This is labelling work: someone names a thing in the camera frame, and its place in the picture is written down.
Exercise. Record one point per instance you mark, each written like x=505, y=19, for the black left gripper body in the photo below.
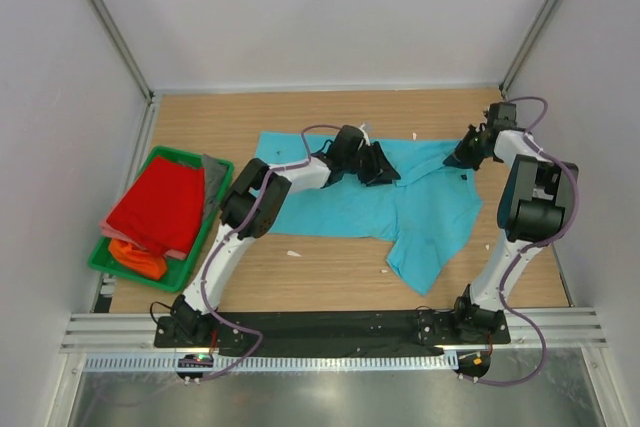
x=368, y=162

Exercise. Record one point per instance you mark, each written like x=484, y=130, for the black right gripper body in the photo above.
x=470, y=148

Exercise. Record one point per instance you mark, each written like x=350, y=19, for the turquoise t shirt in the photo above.
x=428, y=215

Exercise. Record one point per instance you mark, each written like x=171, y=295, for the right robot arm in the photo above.
x=538, y=205

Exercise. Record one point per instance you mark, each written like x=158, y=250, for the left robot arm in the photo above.
x=249, y=209

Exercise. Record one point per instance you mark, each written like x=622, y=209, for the grey t shirt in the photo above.
x=215, y=172

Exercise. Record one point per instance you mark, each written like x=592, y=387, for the red t shirt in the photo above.
x=162, y=211

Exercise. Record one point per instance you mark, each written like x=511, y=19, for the orange t shirt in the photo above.
x=138, y=260

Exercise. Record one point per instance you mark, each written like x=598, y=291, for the pink t shirt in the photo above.
x=109, y=232

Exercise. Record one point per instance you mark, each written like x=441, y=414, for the green plastic bin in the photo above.
x=178, y=270

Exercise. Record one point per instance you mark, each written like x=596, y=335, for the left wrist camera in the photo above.
x=365, y=129

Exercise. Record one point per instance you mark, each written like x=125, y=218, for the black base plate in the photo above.
x=351, y=334

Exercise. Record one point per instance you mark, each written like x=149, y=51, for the white slotted cable duct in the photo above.
x=201, y=363

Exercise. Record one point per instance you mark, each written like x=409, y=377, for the aluminium frame rail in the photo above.
x=93, y=332

